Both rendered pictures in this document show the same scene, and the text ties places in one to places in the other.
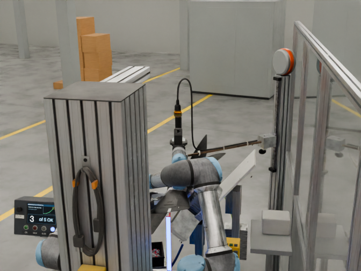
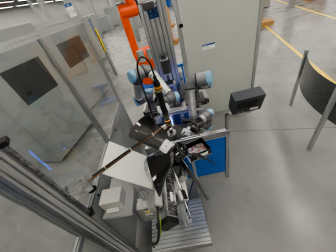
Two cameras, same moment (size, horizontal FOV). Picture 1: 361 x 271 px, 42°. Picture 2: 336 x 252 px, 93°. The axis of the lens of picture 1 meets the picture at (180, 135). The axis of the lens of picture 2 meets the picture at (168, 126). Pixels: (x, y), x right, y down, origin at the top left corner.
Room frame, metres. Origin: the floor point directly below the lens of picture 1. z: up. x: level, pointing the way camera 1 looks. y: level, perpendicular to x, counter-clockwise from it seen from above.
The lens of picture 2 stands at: (3.38, -0.05, 2.05)
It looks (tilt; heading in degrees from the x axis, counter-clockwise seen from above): 39 degrees down; 177
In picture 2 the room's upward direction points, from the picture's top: 17 degrees counter-clockwise
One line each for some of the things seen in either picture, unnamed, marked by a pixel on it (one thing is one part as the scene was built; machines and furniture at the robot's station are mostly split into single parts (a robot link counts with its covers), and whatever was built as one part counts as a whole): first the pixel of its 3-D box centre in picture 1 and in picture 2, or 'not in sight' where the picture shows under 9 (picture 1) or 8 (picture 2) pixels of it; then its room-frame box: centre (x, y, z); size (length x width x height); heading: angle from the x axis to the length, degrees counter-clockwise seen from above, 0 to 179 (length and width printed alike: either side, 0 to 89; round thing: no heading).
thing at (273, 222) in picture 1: (275, 221); (112, 200); (2.62, -0.59, 0.92); 0.17 x 0.16 x 0.11; 81
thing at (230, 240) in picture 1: (224, 250); not in sight; (2.12, -0.22, 1.02); 0.16 x 0.10 x 0.11; 81
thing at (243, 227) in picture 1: (235, 241); (149, 208); (2.69, -0.35, 0.73); 0.15 x 0.09 x 0.22; 81
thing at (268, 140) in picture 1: (267, 140); (79, 187); (2.80, -0.55, 1.39); 0.10 x 0.07 x 0.08; 116
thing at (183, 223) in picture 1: (182, 223); not in sight; (2.47, -0.01, 0.98); 0.20 x 0.16 x 0.20; 81
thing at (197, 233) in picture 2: not in sight; (179, 224); (2.63, -0.21, 0.04); 0.62 x 0.46 x 0.08; 81
